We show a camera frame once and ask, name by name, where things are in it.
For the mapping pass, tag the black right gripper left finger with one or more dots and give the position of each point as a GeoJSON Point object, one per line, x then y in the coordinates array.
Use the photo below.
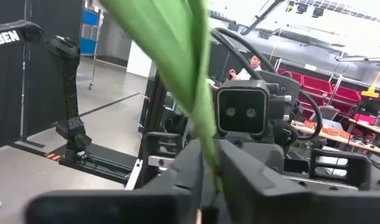
{"type": "Point", "coordinates": [115, 208]}

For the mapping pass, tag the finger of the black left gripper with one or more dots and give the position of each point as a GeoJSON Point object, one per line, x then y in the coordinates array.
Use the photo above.
{"type": "Point", "coordinates": [360, 168]}
{"type": "Point", "coordinates": [148, 146]}

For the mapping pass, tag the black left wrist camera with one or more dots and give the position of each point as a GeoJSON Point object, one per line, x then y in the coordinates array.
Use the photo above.
{"type": "Point", "coordinates": [242, 93]}

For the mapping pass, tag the red storage bin rack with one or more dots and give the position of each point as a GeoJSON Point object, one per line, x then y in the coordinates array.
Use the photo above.
{"type": "Point", "coordinates": [317, 85]}

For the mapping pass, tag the cluttered workbench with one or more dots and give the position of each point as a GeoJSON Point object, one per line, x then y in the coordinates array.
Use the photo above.
{"type": "Point", "coordinates": [332, 132]}

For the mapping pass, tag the white panel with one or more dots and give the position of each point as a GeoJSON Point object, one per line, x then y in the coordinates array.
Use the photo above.
{"type": "Point", "coordinates": [140, 62]}

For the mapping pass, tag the black hazard-striped floor mat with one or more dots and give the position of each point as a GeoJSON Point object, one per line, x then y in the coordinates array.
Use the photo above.
{"type": "Point", "coordinates": [53, 156]}

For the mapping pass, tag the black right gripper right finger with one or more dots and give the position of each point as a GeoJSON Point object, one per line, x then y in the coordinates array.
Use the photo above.
{"type": "Point", "coordinates": [286, 208]}

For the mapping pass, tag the black aluminium table frame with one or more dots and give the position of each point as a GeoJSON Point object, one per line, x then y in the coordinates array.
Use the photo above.
{"type": "Point", "coordinates": [99, 168]}

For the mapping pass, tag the black camera head unit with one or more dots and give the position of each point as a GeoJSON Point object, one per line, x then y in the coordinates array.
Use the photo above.
{"type": "Point", "coordinates": [236, 51]}

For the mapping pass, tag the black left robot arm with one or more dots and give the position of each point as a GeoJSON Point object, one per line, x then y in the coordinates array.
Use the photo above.
{"type": "Point", "coordinates": [152, 102]}

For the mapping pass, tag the blue storage cart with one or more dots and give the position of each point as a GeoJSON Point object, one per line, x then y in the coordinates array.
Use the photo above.
{"type": "Point", "coordinates": [90, 46]}

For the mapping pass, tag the black partition panel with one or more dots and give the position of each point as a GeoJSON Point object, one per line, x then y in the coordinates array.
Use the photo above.
{"type": "Point", "coordinates": [9, 93]}

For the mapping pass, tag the dark artificial tulip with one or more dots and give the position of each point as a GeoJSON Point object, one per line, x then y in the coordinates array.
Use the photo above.
{"type": "Point", "coordinates": [177, 46]}

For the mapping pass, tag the person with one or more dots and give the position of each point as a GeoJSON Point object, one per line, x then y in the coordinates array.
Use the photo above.
{"type": "Point", "coordinates": [254, 62]}

